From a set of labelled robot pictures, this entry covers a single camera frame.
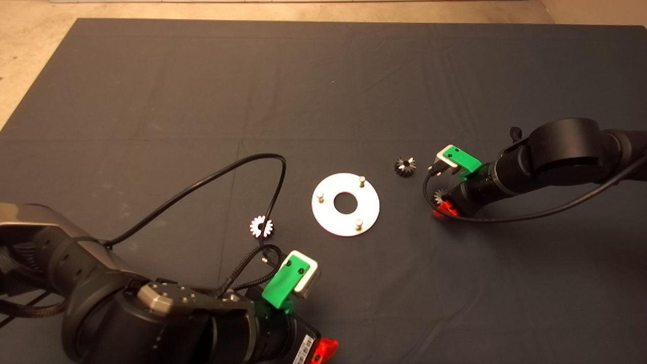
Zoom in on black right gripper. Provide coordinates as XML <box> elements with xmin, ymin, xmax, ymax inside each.
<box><xmin>433</xmin><ymin>163</ymin><xmax>502</xmax><ymax>218</ymax></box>

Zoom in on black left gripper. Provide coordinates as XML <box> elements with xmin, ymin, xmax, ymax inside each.
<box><xmin>255</xmin><ymin>303</ymin><xmax>338</xmax><ymax>364</ymax></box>

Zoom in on round metal carrier plate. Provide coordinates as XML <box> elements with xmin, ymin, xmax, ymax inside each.
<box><xmin>311</xmin><ymin>173</ymin><xmax>380</xmax><ymax>237</ymax></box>

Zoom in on dark grey table cloth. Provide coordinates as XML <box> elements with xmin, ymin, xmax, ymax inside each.
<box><xmin>0</xmin><ymin>18</ymin><xmax>647</xmax><ymax>364</ymax></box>

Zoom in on green right camera mount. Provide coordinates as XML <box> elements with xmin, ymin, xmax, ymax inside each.
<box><xmin>445</xmin><ymin>146</ymin><xmax>482</xmax><ymax>181</ymax></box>

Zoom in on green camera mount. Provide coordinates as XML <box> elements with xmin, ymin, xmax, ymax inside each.
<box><xmin>445</xmin><ymin>146</ymin><xmax>482</xmax><ymax>181</ymax></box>
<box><xmin>261</xmin><ymin>254</ymin><xmax>310</xmax><ymax>314</ymax></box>

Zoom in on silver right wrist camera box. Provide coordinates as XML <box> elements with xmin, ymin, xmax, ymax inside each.
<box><xmin>436</xmin><ymin>145</ymin><xmax>458</xmax><ymax>175</ymax></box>

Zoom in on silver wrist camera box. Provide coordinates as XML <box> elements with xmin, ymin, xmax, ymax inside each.
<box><xmin>436</xmin><ymin>145</ymin><xmax>458</xmax><ymax>175</ymax></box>
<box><xmin>281</xmin><ymin>250</ymin><xmax>321</xmax><ymax>299</ymax></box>

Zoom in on thin black right camera cable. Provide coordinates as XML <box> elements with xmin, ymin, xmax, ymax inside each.
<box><xmin>423</xmin><ymin>157</ymin><xmax>647</xmax><ymax>223</ymax></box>

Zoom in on thin black camera cable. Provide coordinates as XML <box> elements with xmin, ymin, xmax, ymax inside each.
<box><xmin>104</xmin><ymin>153</ymin><xmax>287</xmax><ymax>248</ymax></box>
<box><xmin>423</xmin><ymin>157</ymin><xmax>647</xmax><ymax>223</ymax></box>

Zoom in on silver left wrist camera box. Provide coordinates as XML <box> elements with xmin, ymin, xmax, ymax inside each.
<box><xmin>281</xmin><ymin>250</ymin><xmax>321</xmax><ymax>299</ymax></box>

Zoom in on green left camera mount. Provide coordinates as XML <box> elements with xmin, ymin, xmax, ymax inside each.
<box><xmin>261</xmin><ymin>254</ymin><xmax>310</xmax><ymax>314</ymax></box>

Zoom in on black braided left wrist cable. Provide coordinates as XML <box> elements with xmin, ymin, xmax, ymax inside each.
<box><xmin>216</xmin><ymin>245</ymin><xmax>286</xmax><ymax>299</ymax></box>

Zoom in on thin black left camera cable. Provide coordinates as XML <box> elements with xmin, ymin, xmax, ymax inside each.
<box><xmin>104</xmin><ymin>153</ymin><xmax>287</xmax><ymax>248</ymax></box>

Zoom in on black braided left arm hose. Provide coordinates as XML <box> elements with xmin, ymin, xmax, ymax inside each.
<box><xmin>0</xmin><ymin>298</ymin><xmax>69</xmax><ymax>318</ymax></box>

